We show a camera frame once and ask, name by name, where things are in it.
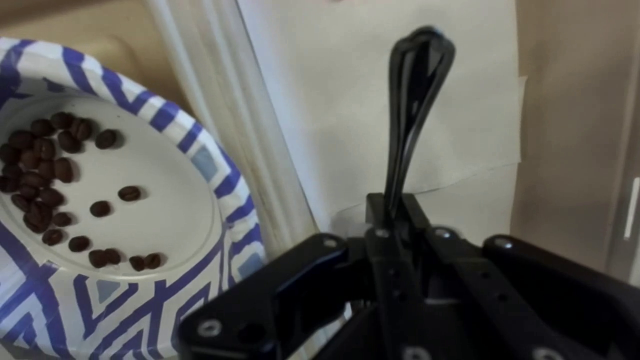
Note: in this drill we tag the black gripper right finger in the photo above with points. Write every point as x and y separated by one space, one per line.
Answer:
526 302

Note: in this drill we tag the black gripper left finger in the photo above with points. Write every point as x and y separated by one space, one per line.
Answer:
371 285

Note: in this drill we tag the metal spoon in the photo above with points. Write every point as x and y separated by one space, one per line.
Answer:
416 73

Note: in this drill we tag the blue patterned paper plate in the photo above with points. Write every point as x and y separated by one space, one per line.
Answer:
171 189

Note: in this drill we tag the coffee beans on plate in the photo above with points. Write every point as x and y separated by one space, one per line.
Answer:
39 163

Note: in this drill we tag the beige clamshell takeout tray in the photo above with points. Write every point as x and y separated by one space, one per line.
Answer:
574 197

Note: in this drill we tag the white paper tray liner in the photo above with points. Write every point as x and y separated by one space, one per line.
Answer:
325 64

